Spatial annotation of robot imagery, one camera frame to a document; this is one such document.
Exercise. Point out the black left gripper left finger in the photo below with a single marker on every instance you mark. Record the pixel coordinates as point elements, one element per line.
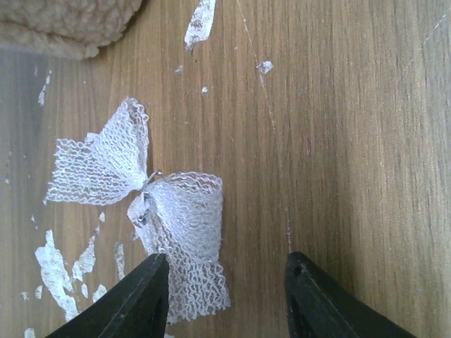
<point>136,307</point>

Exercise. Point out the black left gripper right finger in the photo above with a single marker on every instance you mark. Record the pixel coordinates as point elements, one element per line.
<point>317,306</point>

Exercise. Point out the beige snowman ornament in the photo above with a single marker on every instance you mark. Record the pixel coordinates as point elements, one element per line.
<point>66,29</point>

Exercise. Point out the silver mesh ribbon bow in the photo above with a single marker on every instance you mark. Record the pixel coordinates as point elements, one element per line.
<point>179,215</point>

